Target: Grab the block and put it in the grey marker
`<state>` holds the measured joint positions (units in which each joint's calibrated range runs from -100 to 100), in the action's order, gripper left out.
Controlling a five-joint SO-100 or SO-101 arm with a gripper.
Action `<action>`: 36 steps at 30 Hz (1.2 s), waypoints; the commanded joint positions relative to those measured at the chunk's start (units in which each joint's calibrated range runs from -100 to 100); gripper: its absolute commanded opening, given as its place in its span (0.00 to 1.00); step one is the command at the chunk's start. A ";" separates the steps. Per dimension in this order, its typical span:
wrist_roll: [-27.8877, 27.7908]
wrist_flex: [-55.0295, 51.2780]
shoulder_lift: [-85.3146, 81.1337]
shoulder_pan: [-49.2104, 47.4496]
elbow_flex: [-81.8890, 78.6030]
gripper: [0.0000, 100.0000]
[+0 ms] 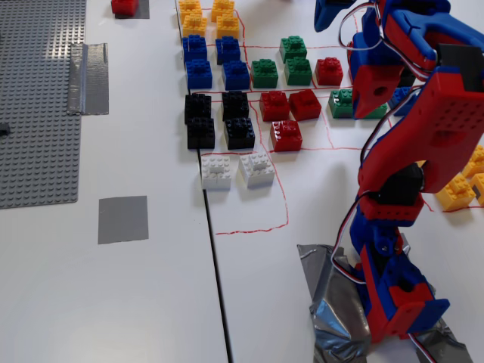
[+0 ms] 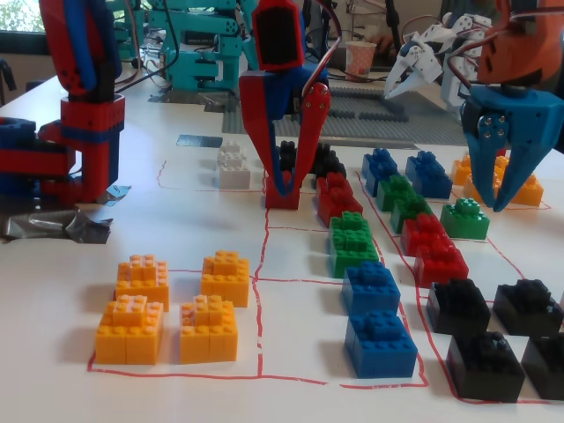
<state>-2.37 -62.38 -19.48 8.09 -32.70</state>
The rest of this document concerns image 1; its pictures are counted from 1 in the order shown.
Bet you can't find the blue lego block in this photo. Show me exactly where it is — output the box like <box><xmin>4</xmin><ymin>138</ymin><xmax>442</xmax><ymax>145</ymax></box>
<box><xmin>185</xmin><ymin>59</ymin><xmax>213</xmax><ymax>91</ymax></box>
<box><xmin>221</xmin><ymin>60</ymin><xmax>251</xmax><ymax>91</ymax></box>
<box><xmin>215</xmin><ymin>36</ymin><xmax>241</xmax><ymax>65</ymax></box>
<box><xmin>387</xmin><ymin>86</ymin><xmax>414</xmax><ymax>110</ymax></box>
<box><xmin>182</xmin><ymin>35</ymin><xmax>208</xmax><ymax>64</ymax></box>

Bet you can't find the white lego block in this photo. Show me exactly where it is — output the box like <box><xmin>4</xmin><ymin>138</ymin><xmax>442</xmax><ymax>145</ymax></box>
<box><xmin>200</xmin><ymin>154</ymin><xmax>232</xmax><ymax>191</ymax></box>
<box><xmin>237</xmin><ymin>151</ymin><xmax>275</xmax><ymax>189</ymax></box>

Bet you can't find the crumpled silver duct tape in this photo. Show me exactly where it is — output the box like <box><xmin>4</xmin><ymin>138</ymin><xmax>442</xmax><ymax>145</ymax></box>
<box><xmin>296</xmin><ymin>234</ymin><xmax>473</xmax><ymax>363</ymax></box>

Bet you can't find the silver duct tape strip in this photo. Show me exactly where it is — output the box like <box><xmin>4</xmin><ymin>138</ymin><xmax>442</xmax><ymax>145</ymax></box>
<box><xmin>67</xmin><ymin>42</ymin><xmax>110</xmax><ymax>116</ymax></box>

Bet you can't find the white red servo wire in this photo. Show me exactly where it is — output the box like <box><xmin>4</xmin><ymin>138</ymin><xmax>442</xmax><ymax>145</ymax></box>
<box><xmin>337</xmin><ymin>3</ymin><xmax>383</xmax><ymax>51</ymax></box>
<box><xmin>330</xmin><ymin>194</ymin><xmax>367</xmax><ymax>285</ymax></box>

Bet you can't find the black lego block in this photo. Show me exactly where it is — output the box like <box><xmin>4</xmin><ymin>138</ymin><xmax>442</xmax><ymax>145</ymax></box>
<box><xmin>187</xmin><ymin>116</ymin><xmax>216</xmax><ymax>150</ymax></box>
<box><xmin>184</xmin><ymin>93</ymin><xmax>213</xmax><ymax>125</ymax></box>
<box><xmin>221</xmin><ymin>90</ymin><xmax>250</xmax><ymax>122</ymax></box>
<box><xmin>223</xmin><ymin>117</ymin><xmax>256</xmax><ymax>150</ymax></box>

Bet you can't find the blue and red gripper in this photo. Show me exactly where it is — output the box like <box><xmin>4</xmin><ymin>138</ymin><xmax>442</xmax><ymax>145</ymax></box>
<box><xmin>313</xmin><ymin>0</ymin><xmax>417</xmax><ymax>120</ymax></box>

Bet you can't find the red lego block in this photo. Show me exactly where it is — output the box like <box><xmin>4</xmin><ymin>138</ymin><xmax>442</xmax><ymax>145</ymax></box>
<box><xmin>259</xmin><ymin>90</ymin><xmax>290</xmax><ymax>122</ymax></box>
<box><xmin>269</xmin><ymin>119</ymin><xmax>303</xmax><ymax>153</ymax></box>
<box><xmin>314</xmin><ymin>57</ymin><xmax>344</xmax><ymax>86</ymax></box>
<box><xmin>110</xmin><ymin>0</ymin><xmax>140</xmax><ymax>16</ymax></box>
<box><xmin>288</xmin><ymin>88</ymin><xmax>322</xmax><ymax>122</ymax></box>

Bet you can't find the grey lego baseplate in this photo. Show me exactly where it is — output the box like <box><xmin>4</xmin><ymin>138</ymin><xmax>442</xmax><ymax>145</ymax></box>
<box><xmin>0</xmin><ymin>0</ymin><xmax>86</xmax><ymax>209</ymax></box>

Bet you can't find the green lego block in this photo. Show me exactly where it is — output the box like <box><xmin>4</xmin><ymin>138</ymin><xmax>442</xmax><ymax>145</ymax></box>
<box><xmin>327</xmin><ymin>88</ymin><xmax>356</xmax><ymax>120</ymax></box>
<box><xmin>279</xmin><ymin>36</ymin><xmax>308</xmax><ymax>64</ymax></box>
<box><xmin>284</xmin><ymin>56</ymin><xmax>313</xmax><ymax>86</ymax></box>
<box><xmin>366</xmin><ymin>101</ymin><xmax>389</xmax><ymax>119</ymax></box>
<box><xmin>250</xmin><ymin>59</ymin><xmax>279</xmax><ymax>89</ymax></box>

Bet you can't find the yellow lego block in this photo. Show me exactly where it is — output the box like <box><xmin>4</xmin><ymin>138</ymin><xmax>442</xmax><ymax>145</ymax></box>
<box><xmin>461</xmin><ymin>145</ymin><xmax>484</xmax><ymax>178</ymax></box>
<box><xmin>216</xmin><ymin>14</ymin><xmax>241</xmax><ymax>39</ymax></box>
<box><xmin>468</xmin><ymin>174</ymin><xmax>484</xmax><ymax>207</ymax></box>
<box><xmin>434</xmin><ymin>173</ymin><xmax>476</xmax><ymax>212</ymax></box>
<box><xmin>210</xmin><ymin>0</ymin><xmax>235</xmax><ymax>22</ymax></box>
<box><xmin>182</xmin><ymin>14</ymin><xmax>209</xmax><ymax>38</ymax></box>
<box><xmin>178</xmin><ymin>0</ymin><xmax>203</xmax><ymax>23</ymax></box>

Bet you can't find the white red base wire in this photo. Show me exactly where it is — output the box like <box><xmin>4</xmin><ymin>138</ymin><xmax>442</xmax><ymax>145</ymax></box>
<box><xmin>408</xmin><ymin>332</ymin><xmax>444</xmax><ymax>363</ymax></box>

